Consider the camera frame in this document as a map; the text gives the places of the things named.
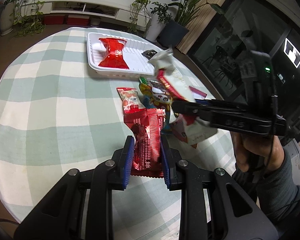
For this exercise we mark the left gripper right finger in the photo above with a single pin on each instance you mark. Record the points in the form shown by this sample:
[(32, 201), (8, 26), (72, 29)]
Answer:
[(213, 205)]

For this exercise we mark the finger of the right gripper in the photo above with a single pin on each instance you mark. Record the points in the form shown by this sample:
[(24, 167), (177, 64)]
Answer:
[(212, 102), (191, 108)]

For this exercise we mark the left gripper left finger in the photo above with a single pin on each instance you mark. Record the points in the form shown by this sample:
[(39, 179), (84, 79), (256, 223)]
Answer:
[(79, 205)]

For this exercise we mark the pink minion snack bag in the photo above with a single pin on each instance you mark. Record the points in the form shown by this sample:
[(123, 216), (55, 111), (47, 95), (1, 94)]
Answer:
[(197, 94)]

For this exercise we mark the white red snack bag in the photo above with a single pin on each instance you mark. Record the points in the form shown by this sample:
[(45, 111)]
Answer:
[(189, 129)]

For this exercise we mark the panda cartoon snack bag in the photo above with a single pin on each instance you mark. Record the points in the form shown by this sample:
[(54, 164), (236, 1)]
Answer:
[(156, 96)]

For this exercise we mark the small dark red packet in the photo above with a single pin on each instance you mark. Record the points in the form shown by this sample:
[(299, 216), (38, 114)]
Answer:
[(146, 126)]

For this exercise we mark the white red fruit packet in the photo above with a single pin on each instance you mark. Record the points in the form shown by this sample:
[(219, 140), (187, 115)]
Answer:
[(130, 100)]

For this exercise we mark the black snack bag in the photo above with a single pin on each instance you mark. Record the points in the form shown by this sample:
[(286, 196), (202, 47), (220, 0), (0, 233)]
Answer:
[(149, 53)]

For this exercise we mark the large red snack bag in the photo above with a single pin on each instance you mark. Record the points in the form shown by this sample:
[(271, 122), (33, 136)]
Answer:
[(114, 54)]

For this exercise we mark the grey right sleeve forearm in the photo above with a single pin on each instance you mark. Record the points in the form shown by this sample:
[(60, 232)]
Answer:
[(279, 198)]

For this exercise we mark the right hand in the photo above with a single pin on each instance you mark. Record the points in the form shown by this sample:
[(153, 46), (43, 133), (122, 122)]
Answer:
[(270, 149)]

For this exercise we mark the white plastic tray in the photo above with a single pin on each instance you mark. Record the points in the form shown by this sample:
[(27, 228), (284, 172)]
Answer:
[(132, 54)]

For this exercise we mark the large leaf plant dark pot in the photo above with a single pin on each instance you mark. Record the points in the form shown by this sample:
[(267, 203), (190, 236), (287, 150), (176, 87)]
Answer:
[(176, 29)]

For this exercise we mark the glass sliding door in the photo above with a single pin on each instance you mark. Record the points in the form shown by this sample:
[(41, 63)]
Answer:
[(252, 25)]

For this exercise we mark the beige curtain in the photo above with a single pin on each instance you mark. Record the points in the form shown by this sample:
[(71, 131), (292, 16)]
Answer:
[(197, 26)]

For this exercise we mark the plant in white pot right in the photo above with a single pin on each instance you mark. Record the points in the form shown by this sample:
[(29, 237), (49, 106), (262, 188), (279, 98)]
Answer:
[(160, 16)]

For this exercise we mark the plant in white pot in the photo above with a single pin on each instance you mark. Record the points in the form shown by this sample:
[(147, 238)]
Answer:
[(7, 16), (160, 16)]

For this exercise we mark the green checked tablecloth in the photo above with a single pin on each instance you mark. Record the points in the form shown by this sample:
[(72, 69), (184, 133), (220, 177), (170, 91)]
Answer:
[(56, 113)]

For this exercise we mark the trailing vine plant right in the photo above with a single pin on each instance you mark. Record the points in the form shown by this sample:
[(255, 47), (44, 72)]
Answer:
[(139, 8)]

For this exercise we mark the trailing vine plant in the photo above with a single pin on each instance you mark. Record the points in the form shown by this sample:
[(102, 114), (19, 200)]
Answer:
[(28, 17), (139, 8)]

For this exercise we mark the white tv console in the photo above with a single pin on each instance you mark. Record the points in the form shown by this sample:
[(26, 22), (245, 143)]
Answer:
[(99, 8)]

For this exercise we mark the red storage box right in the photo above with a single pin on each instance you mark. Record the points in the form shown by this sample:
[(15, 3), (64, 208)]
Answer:
[(81, 20)]

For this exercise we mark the red storage box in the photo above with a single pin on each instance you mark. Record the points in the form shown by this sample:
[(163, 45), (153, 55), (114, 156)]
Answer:
[(81, 20), (52, 19)]

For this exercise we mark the red storage box left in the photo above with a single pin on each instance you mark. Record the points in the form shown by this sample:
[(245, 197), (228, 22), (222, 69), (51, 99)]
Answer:
[(52, 19)]

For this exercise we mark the trailing vine plant left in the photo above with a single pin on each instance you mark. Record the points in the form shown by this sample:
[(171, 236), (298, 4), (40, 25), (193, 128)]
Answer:
[(28, 17)]

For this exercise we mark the plant in white pot left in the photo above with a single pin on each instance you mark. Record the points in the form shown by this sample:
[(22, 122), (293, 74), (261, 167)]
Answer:
[(7, 16)]

